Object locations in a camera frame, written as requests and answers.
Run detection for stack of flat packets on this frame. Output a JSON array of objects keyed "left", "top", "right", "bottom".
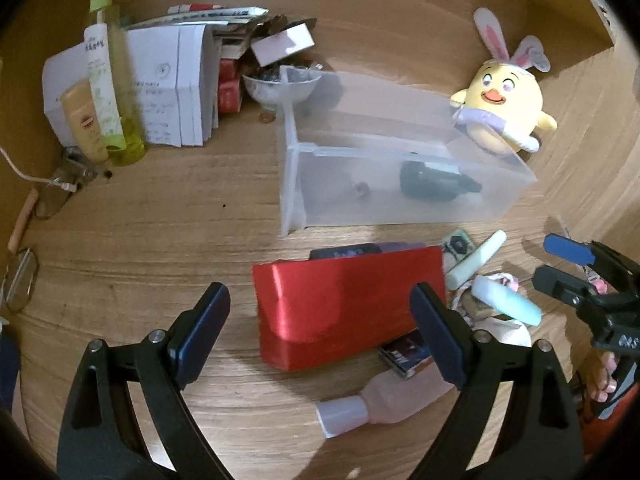
[{"left": 127, "top": 6, "right": 269, "bottom": 29}]

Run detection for clear plastic storage box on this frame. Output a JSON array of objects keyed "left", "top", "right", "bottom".
[{"left": 278, "top": 72, "right": 536, "bottom": 235}]

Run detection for eyeglasses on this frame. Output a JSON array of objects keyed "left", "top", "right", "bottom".
[{"left": 1, "top": 153, "right": 110, "bottom": 314}]

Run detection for green patterned sachet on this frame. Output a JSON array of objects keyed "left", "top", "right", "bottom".
[{"left": 440, "top": 229, "right": 477, "bottom": 273}]

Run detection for white folded paper stack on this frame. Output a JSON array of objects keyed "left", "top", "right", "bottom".
[{"left": 42, "top": 25, "right": 221, "bottom": 148}]

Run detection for yellow-green spray bottle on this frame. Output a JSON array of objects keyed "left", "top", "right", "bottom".
[{"left": 84, "top": 0, "right": 145, "bottom": 166}]

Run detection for dark green bottle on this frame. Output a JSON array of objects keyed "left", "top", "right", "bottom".
[{"left": 399, "top": 162, "right": 483, "bottom": 203}]

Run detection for small blue black box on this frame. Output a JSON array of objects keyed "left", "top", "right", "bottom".
[{"left": 378, "top": 330, "right": 433, "bottom": 379}]

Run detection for person's right hand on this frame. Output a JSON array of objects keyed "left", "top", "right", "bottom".
[{"left": 584, "top": 350, "right": 617, "bottom": 403}]

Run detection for small white pink box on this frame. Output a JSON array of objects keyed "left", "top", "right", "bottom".
[{"left": 250, "top": 23, "right": 314, "bottom": 67}]

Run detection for red white marker pen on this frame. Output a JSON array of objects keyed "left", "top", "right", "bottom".
[{"left": 167, "top": 3, "right": 224, "bottom": 14}]

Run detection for purple lipstick tube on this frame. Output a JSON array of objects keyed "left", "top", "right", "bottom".
[{"left": 308, "top": 242, "right": 426, "bottom": 261}]

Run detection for white bowl of trinkets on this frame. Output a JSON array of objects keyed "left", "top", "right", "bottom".
[{"left": 242, "top": 65, "right": 322, "bottom": 112}]

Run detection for yellow chick bunny plush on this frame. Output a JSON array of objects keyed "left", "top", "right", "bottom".
[{"left": 449, "top": 8, "right": 558, "bottom": 154}]

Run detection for red shiny pouch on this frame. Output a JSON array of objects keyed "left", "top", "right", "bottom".
[{"left": 252, "top": 246, "right": 446, "bottom": 372}]

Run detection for white cable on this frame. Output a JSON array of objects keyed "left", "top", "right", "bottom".
[{"left": 0, "top": 145, "right": 79, "bottom": 194}]

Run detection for pink bottle white cap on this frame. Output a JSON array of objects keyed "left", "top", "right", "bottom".
[{"left": 316, "top": 364, "right": 454, "bottom": 439}]

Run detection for pale green stick tube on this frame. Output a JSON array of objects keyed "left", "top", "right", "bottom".
[{"left": 445, "top": 230, "right": 506, "bottom": 292}]

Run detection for beige sunscreen tube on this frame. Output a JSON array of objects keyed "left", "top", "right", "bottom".
[{"left": 61, "top": 79, "right": 108, "bottom": 164}]

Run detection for teal tube white cap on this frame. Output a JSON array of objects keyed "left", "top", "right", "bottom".
[{"left": 472, "top": 275, "right": 542, "bottom": 326}]

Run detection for red small boxes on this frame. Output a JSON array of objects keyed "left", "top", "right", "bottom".
[{"left": 217, "top": 58, "right": 243, "bottom": 114}]

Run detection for floral cloth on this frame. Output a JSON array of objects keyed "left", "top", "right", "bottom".
[{"left": 450, "top": 276, "right": 533, "bottom": 348}]

